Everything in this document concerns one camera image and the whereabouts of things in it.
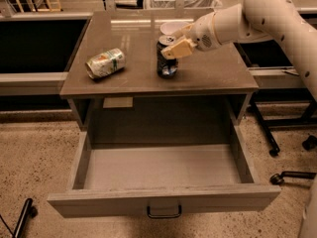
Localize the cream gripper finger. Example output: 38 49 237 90
170 24 192 40
160 37 196 60

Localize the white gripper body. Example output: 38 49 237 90
189 12 221 52

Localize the blue pepsi can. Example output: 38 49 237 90
157 35 178 78

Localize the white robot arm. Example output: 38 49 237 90
162 0 317 97

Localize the grey cabinet with glossy top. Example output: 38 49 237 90
60 10 258 128

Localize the white and green soda can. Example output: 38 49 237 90
86 49 126 79

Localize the open grey top drawer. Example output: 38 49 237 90
48 126 280 218

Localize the white ceramic bowl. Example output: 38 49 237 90
159 21 188 35

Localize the white paper label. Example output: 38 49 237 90
103 97 133 108

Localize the black chair base right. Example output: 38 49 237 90
249 94 316 185

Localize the black chair leg with caster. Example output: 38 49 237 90
12 198 38 238

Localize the wire mesh basket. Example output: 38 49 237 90
144 0 223 10

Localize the black drawer handle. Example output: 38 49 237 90
147 205 182 219

